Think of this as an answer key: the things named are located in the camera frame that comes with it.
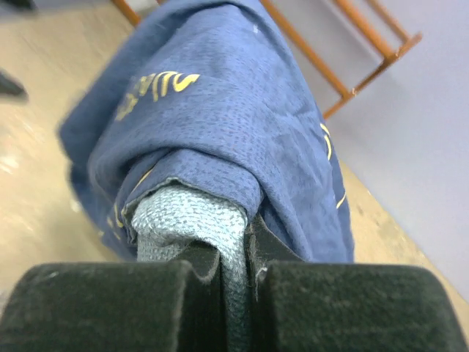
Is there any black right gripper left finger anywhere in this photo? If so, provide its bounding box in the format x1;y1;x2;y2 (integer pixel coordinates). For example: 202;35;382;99
1;243;227;351

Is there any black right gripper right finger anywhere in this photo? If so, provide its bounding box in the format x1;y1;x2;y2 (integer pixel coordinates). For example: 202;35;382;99
245;216;468;352

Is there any blue pillowcase with yellow drawings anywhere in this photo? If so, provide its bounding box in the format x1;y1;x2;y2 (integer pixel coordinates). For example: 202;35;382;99
59;1;354;263

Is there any orange wooden shelf rack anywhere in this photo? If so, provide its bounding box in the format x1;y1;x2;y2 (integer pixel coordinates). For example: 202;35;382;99
111;0;423;120

